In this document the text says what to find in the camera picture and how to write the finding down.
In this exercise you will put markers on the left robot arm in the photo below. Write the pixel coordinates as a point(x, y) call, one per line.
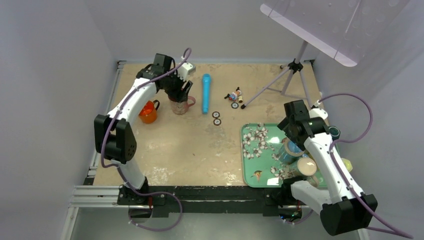
point(113, 135)

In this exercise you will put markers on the lower brown round token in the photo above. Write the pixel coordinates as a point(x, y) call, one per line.
point(217, 122)

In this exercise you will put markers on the blue mug yellow inside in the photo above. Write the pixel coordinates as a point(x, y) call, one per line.
point(289, 152)

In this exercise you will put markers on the translucent acrylic panel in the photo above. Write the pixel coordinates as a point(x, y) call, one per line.
point(344, 30)

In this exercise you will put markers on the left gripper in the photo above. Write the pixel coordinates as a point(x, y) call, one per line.
point(178, 93)

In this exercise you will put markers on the round token near toy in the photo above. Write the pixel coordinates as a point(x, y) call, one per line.
point(234, 105)

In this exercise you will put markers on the dark green mug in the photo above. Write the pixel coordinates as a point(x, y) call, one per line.
point(334, 132)

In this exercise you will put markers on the orange mug black handle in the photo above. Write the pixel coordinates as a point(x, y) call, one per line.
point(148, 114)

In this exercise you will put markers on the cream floral mug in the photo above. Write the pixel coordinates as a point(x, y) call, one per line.
point(305, 167)

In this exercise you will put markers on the blue cylinder tube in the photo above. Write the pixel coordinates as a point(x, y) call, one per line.
point(206, 85)

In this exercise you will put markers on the pink mug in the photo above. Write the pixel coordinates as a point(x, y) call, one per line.
point(181, 106)

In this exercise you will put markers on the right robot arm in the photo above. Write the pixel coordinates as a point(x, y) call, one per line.
point(342, 207)

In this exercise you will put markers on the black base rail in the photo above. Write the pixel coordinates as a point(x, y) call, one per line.
point(163, 200)

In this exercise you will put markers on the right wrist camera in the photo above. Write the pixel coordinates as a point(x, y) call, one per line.
point(317, 111)

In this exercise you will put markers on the small toy figure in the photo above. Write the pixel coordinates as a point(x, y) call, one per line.
point(235, 96)

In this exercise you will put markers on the tripod stand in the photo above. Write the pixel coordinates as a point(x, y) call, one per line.
point(290, 69)

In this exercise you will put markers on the green floral tray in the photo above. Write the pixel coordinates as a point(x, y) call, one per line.
point(260, 144)

